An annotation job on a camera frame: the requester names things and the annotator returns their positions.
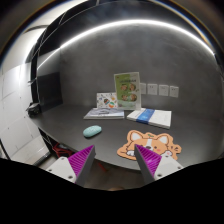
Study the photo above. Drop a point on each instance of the white book blue band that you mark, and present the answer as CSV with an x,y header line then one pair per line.
x,y
158,118

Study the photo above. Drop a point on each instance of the white wall socket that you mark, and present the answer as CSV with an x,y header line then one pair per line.
x,y
174,91
143,88
152,89
163,90

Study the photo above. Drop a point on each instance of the small colourful upright card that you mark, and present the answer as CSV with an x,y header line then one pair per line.
x,y
106,100

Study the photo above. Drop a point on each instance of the dark monitor panel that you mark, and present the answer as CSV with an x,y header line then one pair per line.
x,y
49,91

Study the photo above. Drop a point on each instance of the green upright picture book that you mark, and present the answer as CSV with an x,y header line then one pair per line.
x,y
127,87

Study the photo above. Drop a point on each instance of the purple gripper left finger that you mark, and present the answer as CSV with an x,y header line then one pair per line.
x,y
75,168

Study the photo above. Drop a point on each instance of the corgi shaped mouse pad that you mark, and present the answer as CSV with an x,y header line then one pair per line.
x,y
161,144

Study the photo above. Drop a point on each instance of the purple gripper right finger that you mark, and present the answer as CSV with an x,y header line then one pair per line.
x,y
154,166

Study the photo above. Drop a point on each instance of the grey flat book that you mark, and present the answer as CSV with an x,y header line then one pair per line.
x,y
105,113

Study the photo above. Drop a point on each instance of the mint green computer mouse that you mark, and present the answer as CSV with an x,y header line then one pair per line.
x,y
92,131

